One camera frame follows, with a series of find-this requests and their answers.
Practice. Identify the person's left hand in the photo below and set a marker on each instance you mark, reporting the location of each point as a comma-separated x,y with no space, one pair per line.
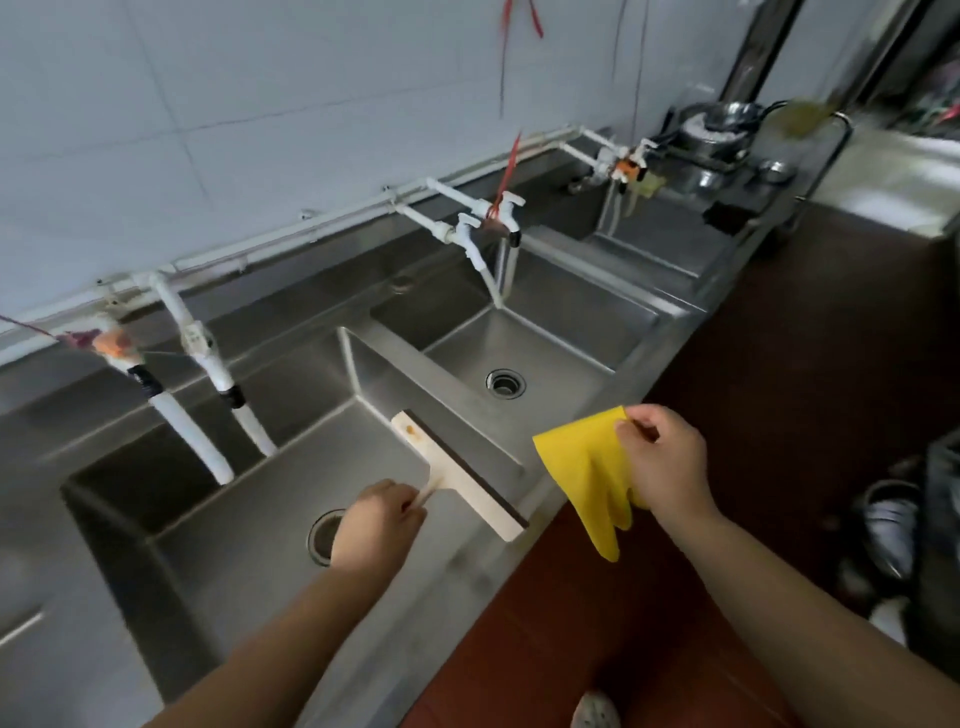
371,532

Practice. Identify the person's white shoe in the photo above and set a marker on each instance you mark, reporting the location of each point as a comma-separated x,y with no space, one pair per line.
595,711

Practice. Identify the steel basin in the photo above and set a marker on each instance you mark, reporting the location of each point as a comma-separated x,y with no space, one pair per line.
892,529

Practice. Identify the round steel sink drain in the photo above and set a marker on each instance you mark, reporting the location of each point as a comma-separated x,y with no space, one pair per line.
505,383
322,536

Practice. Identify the yellow rubber glove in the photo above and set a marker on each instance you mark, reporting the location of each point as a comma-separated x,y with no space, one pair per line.
589,480

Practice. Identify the large steel pot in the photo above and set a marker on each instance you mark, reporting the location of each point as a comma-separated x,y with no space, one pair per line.
720,124

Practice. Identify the person's right thumb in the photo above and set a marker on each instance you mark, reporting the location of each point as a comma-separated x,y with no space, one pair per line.
628,446

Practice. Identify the yellow-green cloth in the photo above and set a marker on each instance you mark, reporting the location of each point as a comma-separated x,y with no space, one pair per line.
801,117

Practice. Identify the dark bin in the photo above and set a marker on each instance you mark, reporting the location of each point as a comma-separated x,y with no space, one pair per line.
941,555

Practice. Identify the person's right hand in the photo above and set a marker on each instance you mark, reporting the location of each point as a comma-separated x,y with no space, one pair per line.
671,469

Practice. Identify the person's left fingers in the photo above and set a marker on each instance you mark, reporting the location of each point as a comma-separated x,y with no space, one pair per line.
396,495

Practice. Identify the white squeegee with black blade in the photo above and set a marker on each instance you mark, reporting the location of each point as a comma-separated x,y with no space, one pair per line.
457,472

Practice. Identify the person's right forearm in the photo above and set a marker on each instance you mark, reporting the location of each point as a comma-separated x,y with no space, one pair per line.
810,626

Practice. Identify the black block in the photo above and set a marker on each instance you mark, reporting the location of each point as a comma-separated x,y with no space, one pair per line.
727,216

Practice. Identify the white wall water pipe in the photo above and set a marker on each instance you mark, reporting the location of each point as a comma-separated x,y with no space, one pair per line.
300,229

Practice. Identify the small steel bowl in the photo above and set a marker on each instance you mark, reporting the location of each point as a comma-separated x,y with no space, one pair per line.
775,172

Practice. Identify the white faucet with orange valve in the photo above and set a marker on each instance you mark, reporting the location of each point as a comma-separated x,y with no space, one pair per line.
615,169

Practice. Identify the stainless steel triple sink unit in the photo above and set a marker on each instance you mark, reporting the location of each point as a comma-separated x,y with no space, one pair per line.
420,352

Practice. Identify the person's left forearm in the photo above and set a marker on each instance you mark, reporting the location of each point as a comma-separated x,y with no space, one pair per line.
277,649

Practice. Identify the white faucet with orange tag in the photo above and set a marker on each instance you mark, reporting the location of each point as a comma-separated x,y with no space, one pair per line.
176,416

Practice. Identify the white plastic faucet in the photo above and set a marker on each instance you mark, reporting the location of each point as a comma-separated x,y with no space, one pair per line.
217,371
626,150
469,244
504,206

